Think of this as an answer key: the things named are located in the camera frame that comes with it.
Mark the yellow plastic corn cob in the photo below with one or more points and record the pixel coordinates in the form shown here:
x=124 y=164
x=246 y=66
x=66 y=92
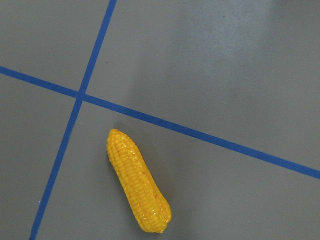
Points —
x=149 y=207

